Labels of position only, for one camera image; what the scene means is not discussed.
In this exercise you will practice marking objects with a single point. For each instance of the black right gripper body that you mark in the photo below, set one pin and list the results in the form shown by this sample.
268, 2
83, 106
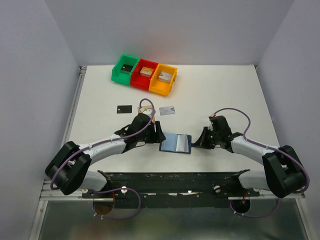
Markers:
206, 138

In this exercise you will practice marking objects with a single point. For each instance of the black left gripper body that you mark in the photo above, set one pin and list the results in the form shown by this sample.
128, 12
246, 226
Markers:
155, 133

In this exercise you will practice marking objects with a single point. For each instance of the navy blue card holder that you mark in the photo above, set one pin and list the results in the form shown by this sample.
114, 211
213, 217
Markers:
170, 142

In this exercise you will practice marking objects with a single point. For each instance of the silver grey credit card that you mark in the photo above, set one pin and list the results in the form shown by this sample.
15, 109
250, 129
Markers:
182, 144

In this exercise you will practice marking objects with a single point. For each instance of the light blue VIP card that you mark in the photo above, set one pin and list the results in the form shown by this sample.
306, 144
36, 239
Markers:
167, 110

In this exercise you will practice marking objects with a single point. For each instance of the black credit card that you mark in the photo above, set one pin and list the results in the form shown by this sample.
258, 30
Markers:
124, 109

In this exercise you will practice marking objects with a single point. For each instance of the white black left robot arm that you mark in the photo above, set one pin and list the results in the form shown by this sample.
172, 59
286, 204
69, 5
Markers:
69, 169

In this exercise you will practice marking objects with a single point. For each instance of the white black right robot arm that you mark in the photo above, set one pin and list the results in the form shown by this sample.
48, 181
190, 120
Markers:
282, 170

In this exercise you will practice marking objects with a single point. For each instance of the yellow plastic bin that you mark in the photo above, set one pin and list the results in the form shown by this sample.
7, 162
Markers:
161, 82

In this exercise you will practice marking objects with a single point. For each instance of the red plastic bin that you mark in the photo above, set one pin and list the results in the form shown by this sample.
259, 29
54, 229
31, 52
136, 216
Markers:
142, 82

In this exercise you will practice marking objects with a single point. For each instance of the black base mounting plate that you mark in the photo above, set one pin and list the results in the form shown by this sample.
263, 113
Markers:
159, 190

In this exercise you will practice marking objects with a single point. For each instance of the metal block in yellow bin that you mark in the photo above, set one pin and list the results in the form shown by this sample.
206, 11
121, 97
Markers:
165, 77

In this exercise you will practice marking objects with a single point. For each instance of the metal block in red bin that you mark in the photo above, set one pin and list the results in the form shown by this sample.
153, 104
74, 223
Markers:
146, 71

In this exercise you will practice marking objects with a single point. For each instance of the green plastic bin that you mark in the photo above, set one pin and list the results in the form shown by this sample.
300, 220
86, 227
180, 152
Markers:
117, 76

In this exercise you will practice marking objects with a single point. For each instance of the metal block in green bin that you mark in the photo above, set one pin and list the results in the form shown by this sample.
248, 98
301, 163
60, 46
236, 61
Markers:
126, 68

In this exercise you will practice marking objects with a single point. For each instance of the aluminium rail frame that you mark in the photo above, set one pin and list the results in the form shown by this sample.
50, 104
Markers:
43, 204

